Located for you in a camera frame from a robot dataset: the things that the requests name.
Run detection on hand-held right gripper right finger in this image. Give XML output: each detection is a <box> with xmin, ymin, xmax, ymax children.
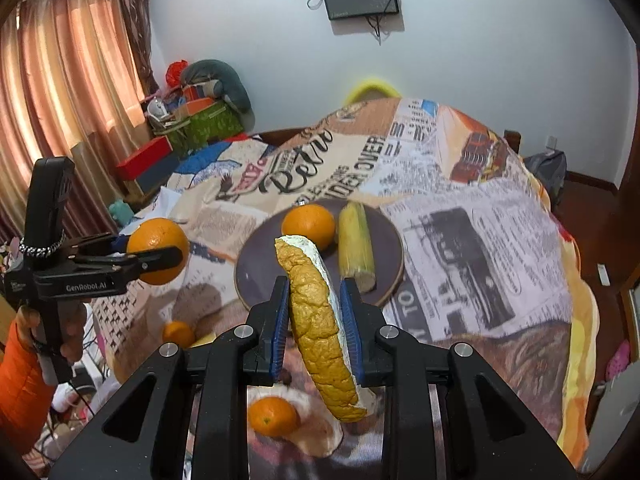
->
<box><xmin>340</xmin><ymin>277</ymin><xmax>591</xmax><ymax>480</ymax></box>

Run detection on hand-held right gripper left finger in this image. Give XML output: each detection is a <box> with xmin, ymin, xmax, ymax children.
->
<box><xmin>47</xmin><ymin>276</ymin><xmax>292</xmax><ymax>480</ymax></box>

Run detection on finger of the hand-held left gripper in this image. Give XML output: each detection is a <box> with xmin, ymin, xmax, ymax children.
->
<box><xmin>62</xmin><ymin>232</ymin><xmax>136</xmax><ymax>257</ymax></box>
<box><xmin>75</xmin><ymin>246</ymin><xmax>184</xmax><ymax>281</ymax></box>

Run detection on orange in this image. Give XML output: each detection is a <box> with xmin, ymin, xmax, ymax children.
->
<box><xmin>126</xmin><ymin>217</ymin><xmax>191</xmax><ymax>287</ymax></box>
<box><xmin>281</xmin><ymin>203</ymin><xmax>336</xmax><ymax>252</ymax></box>

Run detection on pomelo peel piece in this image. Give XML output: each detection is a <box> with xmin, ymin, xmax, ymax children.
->
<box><xmin>274</xmin><ymin>234</ymin><xmax>382</xmax><ymax>423</ymax></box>

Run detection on small tangerine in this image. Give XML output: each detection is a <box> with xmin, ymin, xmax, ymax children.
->
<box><xmin>161</xmin><ymin>321</ymin><xmax>196</xmax><ymax>350</ymax></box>
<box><xmin>248</xmin><ymin>396</ymin><xmax>302</xmax><ymax>436</ymax></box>

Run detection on dark round plate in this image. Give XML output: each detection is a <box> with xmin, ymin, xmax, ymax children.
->
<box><xmin>234</xmin><ymin>198</ymin><xmax>405</xmax><ymax>312</ymax></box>

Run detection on person's left forearm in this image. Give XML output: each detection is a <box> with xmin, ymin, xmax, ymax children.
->
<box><xmin>0</xmin><ymin>322</ymin><xmax>56</xmax><ymax>456</ymax></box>

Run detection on person's left hand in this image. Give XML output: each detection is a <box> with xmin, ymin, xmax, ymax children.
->
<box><xmin>17</xmin><ymin>300</ymin><xmax>89</xmax><ymax>367</ymax></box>

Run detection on teal plastic toy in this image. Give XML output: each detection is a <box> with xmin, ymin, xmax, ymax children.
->
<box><xmin>107</xmin><ymin>199</ymin><xmax>133</xmax><ymax>223</ymax></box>

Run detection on white sheet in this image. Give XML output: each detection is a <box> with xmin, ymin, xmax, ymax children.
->
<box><xmin>142</xmin><ymin>187</ymin><xmax>201</xmax><ymax>226</ymax></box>

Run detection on yellow corn cob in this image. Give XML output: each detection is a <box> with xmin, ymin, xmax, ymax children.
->
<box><xmin>337</xmin><ymin>202</ymin><xmax>377</xmax><ymax>293</ymax></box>

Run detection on dark grey box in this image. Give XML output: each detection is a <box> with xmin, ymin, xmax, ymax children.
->
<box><xmin>135</xmin><ymin>157</ymin><xmax>181</xmax><ymax>196</ymax></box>

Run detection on red box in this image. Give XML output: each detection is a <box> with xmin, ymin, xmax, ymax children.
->
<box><xmin>116</xmin><ymin>136</ymin><xmax>176</xmax><ymax>181</ymax></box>

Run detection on blue patchwork quilt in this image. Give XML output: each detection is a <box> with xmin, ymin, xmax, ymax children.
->
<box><xmin>170</xmin><ymin>140</ymin><xmax>276</xmax><ymax>196</ymax></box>

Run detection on pink orange curtain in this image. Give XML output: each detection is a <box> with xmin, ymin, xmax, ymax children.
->
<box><xmin>0</xmin><ymin>0</ymin><xmax>151</xmax><ymax>241</ymax></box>

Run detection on printed blanket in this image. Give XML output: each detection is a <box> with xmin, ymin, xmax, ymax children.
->
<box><xmin>92</xmin><ymin>95</ymin><xmax>601</xmax><ymax>476</ymax></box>

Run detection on green storage basket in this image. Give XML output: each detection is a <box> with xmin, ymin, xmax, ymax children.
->
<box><xmin>152</xmin><ymin>102</ymin><xmax>246</xmax><ymax>158</ymax></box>

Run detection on white plastic appliance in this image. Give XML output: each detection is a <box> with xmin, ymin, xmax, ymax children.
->
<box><xmin>146</xmin><ymin>97</ymin><xmax>171</xmax><ymax>123</ymax></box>

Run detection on orange box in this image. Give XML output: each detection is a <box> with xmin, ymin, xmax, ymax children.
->
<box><xmin>180</xmin><ymin>95</ymin><xmax>216</xmax><ymax>113</ymax></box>

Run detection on grey plush pillow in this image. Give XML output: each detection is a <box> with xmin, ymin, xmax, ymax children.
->
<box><xmin>180</xmin><ymin>59</ymin><xmax>257</xmax><ymax>131</ymax></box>

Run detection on red plastic bag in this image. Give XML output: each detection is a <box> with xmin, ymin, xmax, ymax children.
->
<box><xmin>166</xmin><ymin>60</ymin><xmax>190</xmax><ymax>88</ymax></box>

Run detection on dark patterned curtain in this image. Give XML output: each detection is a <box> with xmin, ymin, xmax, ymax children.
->
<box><xmin>117</xmin><ymin>0</ymin><xmax>161</xmax><ymax>96</ymax></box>

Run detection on grey backpack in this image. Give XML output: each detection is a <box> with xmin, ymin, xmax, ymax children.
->
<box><xmin>522</xmin><ymin>150</ymin><xmax>568</xmax><ymax>206</ymax></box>

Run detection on pink soft object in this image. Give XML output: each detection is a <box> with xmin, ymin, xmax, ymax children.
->
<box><xmin>605</xmin><ymin>340</ymin><xmax>632</xmax><ymax>381</ymax></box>

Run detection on wooden bed frame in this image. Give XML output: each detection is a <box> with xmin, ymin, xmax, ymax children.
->
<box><xmin>250</xmin><ymin>127</ymin><xmax>522</xmax><ymax>153</ymax></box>

